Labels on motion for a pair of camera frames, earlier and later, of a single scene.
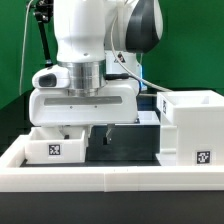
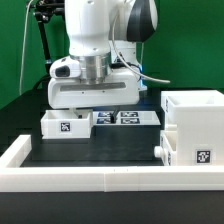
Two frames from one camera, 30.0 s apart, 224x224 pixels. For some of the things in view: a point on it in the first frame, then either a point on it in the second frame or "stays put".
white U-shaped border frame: [14, 177] stays put
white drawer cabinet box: [191, 127] stays put
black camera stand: [43, 13] stays put
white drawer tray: [48, 145] to [167, 150]
